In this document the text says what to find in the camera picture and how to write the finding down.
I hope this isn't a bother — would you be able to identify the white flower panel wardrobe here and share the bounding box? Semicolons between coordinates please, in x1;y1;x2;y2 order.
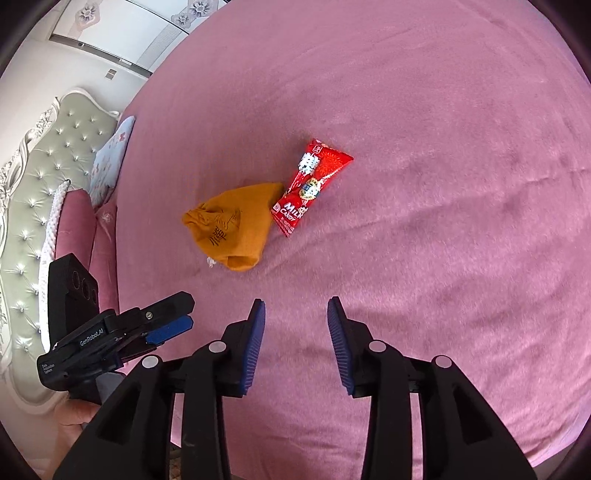
48;0;230;77

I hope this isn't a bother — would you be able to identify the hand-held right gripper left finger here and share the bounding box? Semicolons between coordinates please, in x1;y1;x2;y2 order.
53;298;267;480

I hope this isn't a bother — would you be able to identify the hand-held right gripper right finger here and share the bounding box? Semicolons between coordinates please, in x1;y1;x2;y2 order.
326;296;539;480

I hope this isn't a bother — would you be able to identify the green tufted headboard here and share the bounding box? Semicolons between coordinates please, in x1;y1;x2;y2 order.
0;88;122;412

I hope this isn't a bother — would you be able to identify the pink pillow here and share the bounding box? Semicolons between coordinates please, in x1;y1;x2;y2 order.
54;188;120;319

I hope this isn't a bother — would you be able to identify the white floral pillow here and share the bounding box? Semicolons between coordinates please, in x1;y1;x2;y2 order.
89;115;137;209

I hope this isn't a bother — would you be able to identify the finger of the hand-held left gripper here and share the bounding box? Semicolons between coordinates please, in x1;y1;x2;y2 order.
116;315;194;366
115;291;196;331

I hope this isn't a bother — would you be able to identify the red candy packet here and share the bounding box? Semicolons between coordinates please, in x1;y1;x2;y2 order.
271;138;355;238

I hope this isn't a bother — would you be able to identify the person's left hand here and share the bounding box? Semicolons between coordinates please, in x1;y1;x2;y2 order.
59;399;100;445

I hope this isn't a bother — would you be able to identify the orange printed sock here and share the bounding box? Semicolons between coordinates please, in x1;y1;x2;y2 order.
181;182;285;272

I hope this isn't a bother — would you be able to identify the white knit cloth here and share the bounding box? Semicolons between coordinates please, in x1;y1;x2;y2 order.
39;179;71;297

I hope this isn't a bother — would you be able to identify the pink bed sheet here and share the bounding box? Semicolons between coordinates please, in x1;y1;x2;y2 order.
90;0;591;480

